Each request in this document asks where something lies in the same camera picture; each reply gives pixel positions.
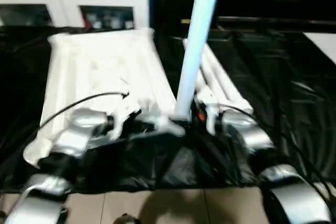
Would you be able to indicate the black work mat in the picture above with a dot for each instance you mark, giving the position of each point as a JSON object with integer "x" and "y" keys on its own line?
{"x": 273, "y": 103}

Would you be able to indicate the black flat screen panel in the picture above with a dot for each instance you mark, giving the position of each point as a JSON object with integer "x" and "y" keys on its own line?
{"x": 273, "y": 22}

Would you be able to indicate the white flat board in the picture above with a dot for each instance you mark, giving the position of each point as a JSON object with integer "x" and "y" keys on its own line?
{"x": 323, "y": 45}

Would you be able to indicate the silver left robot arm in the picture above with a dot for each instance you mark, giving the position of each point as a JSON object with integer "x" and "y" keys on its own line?
{"x": 79, "y": 129}

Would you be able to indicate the white glass-door cabinet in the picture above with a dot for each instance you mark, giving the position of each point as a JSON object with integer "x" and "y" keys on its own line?
{"x": 63, "y": 1}

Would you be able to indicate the small yellow tag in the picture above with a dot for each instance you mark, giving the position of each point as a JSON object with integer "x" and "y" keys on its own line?
{"x": 185, "y": 21}

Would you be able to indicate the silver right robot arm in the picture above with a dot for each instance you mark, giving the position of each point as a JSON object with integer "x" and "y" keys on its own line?
{"x": 294, "y": 198}

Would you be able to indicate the grey left robot leg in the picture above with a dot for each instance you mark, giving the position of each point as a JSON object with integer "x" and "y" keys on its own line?
{"x": 126, "y": 219}

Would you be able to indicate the white plastic table leg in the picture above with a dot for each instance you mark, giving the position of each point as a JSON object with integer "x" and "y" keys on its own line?
{"x": 218, "y": 90}
{"x": 231, "y": 90}
{"x": 197, "y": 35}
{"x": 203, "y": 90}

